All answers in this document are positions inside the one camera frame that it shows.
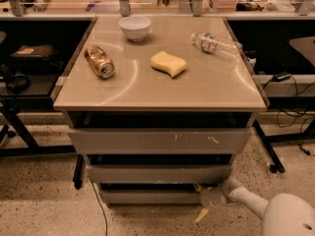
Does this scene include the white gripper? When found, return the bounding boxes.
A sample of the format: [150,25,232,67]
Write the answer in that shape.
[194,183,227,223]

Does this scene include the grey bottom drawer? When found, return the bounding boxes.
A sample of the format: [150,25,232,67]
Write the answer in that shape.
[99,190,200,205]

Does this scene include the grey drawer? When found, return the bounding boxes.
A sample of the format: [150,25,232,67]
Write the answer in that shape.
[99,190,200,205]
[69,128,251,154]
[86,165,231,184]

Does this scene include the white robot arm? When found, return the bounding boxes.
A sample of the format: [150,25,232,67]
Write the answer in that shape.
[195,178,315,236]

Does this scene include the grey middle drawer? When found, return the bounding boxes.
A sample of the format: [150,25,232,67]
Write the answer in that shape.
[86,165,231,184]

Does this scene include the grey top drawer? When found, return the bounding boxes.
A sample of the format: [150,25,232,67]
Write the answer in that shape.
[69,128,251,154]

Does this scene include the grey drawer cabinet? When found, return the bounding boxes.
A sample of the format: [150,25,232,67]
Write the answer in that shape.
[54,16,266,192]

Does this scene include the black table leg right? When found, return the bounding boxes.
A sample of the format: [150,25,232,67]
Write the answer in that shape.
[253,120,285,173]

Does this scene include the yellow sponge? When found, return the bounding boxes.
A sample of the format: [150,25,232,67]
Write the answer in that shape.
[151,51,187,78]

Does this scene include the black power adapter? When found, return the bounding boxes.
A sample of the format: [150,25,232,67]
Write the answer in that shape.
[272,72,291,82]

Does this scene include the clear plastic water bottle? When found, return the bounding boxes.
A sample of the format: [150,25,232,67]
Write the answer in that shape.
[191,31,242,60]

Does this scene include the crushed gold soda can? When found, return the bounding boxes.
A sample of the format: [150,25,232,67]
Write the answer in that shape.
[84,45,114,79]

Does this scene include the white ceramic bowl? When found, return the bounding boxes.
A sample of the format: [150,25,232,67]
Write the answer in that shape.
[119,16,152,41]

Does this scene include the black headphones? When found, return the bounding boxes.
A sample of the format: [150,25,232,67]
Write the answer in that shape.
[0,65,31,93]

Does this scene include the black bag on shelf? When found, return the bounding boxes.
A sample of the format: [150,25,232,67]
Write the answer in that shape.
[10,45,56,62]

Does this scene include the black floor cable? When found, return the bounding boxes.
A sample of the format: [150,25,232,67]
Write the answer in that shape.
[88,177,109,236]

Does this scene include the black table frame left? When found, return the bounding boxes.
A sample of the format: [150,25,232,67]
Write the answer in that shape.
[0,99,76,157]

